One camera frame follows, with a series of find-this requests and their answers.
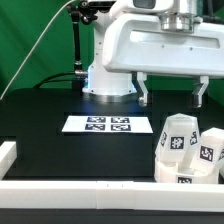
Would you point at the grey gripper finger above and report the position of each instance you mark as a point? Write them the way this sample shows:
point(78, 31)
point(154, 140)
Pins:
point(200, 85)
point(142, 89)

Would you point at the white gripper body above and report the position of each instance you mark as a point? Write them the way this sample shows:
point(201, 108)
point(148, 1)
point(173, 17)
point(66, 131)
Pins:
point(136, 43)

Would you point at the white round stool seat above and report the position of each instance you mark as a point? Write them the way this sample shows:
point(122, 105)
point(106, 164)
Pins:
point(172, 172)

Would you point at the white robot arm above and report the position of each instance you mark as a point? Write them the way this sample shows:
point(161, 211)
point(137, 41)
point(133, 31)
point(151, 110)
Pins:
point(174, 16)

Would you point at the paper sheet with tags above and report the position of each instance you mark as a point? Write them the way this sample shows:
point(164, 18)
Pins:
point(107, 124)

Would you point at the white left barrier block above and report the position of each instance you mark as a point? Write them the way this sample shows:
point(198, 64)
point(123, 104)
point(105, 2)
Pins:
point(8, 154)

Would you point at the black camera on mount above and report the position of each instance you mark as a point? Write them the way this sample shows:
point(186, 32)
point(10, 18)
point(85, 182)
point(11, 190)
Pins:
point(104, 5)

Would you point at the white front barrier rail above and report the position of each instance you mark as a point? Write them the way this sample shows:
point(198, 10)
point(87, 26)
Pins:
point(111, 195)

